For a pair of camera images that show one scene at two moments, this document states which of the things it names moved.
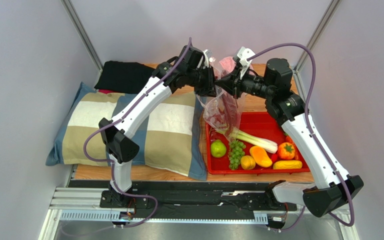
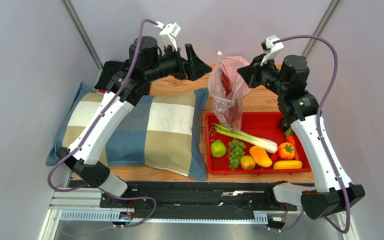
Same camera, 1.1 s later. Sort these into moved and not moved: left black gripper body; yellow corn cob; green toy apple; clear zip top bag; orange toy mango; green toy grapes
Moved: left black gripper body; clear zip top bag
Not moved: orange toy mango; yellow corn cob; green toy apple; green toy grapes
